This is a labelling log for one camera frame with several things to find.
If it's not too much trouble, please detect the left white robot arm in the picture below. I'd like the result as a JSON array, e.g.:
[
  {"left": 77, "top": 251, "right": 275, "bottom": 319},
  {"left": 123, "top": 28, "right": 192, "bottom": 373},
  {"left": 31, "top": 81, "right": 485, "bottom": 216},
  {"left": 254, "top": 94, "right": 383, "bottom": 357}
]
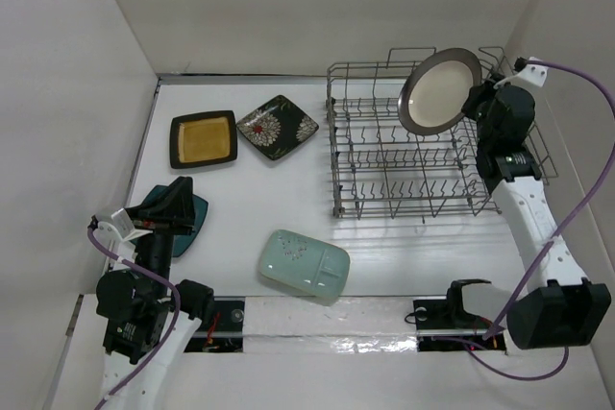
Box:
[{"left": 87, "top": 177, "right": 214, "bottom": 409}]

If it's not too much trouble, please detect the yellow square plate black rim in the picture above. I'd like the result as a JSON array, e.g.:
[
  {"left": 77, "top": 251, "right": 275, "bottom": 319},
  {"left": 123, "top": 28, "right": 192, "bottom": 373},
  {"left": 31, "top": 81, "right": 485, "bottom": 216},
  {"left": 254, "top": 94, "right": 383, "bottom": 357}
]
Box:
[{"left": 169, "top": 110, "right": 237, "bottom": 170}]

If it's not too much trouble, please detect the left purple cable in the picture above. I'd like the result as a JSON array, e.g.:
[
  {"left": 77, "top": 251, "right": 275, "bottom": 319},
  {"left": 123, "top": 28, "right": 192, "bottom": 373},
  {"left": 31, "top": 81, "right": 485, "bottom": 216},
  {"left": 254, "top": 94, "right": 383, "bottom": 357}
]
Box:
[{"left": 86, "top": 225, "right": 183, "bottom": 401}]

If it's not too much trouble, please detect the pale green rectangular plate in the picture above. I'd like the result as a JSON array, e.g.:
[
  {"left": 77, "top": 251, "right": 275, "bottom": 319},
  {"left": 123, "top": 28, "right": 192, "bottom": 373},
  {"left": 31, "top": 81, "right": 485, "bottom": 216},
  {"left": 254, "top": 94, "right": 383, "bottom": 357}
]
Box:
[{"left": 258, "top": 229, "right": 351, "bottom": 301}]

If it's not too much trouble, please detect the black floral square plate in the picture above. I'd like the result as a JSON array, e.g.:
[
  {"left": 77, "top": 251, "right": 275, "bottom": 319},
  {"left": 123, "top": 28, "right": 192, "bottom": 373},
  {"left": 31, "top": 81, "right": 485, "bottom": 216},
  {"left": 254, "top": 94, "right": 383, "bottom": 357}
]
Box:
[{"left": 236, "top": 95, "right": 319, "bottom": 161}]

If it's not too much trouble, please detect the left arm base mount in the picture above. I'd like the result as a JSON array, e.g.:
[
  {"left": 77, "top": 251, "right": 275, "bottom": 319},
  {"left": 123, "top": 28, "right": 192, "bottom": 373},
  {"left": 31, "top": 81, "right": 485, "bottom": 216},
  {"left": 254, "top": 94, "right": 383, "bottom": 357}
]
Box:
[{"left": 184, "top": 298, "right": 245, "bottom": 353}]

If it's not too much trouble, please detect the teal square plate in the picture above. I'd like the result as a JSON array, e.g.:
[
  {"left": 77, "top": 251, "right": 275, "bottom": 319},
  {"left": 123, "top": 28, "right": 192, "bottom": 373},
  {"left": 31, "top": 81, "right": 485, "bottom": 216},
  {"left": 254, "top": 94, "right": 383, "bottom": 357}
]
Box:
[{"left": 141, "top": 183, "right": 209, "bottom": 258}]

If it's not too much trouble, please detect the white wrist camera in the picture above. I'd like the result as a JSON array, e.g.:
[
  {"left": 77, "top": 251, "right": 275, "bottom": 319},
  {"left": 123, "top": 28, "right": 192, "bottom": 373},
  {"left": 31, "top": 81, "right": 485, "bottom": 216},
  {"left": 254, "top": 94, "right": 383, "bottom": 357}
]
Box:
[
  {"left": 89, "top": 207, "right": 140, "bottom": 242},
  {"left": 494, "top": 57, "right": 548, "bottom": 88}
]

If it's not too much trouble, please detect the grey wire dish rack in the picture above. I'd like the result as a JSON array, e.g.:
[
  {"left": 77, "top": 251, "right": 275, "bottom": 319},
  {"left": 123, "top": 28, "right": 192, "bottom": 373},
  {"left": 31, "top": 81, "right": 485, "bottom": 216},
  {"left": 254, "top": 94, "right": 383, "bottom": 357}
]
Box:
[{"left": 325, "top": 46, "right": 559, "bottom": 220}]

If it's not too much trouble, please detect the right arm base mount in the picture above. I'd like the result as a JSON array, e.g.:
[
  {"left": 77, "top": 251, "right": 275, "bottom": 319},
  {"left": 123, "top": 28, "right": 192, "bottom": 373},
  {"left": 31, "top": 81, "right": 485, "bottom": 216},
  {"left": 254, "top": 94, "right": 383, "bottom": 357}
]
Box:
[{"left": 404, "top": 278, "right": 506, "bottom": 352}]

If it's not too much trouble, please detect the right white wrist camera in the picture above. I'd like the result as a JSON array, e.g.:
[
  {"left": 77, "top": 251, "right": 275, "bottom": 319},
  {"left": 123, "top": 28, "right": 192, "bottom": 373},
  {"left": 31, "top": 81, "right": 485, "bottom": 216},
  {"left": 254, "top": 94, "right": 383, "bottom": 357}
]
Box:
[{"left": 494, "top": 57, "right": 548, "bottom": 88}]

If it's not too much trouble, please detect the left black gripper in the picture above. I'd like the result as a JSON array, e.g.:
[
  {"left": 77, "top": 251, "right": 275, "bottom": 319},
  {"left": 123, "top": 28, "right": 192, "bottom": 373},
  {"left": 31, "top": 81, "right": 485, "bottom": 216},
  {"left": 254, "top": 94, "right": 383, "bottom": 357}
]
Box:
[{"left": 127, "top": 173, "right": 197, "bottom": 297}]

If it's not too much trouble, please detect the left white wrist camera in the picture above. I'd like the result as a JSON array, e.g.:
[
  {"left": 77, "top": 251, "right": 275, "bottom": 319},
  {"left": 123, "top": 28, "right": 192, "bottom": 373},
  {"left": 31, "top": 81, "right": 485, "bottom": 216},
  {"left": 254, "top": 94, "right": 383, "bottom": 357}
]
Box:
[{"left": 89, "top": 207, "right": 140, "bottom": 242}]

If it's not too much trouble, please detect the round cream plate brown rim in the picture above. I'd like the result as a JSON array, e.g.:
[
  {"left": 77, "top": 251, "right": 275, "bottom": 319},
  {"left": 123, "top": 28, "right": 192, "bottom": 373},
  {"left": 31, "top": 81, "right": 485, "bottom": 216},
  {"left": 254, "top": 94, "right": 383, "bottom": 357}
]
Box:
[{"left": 397, "top": 48, "right": 481, "bottom": 136}]

